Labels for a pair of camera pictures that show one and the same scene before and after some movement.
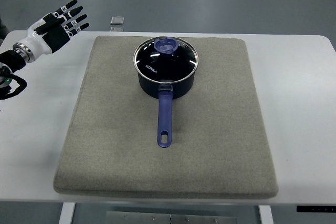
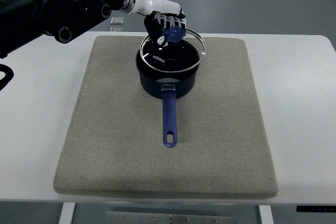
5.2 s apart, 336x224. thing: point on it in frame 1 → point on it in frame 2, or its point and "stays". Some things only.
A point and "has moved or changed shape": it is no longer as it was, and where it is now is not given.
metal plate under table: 115,217 stays
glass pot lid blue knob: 165,60 has moved or changed shape
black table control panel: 321,209 stays
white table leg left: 67,210 stays
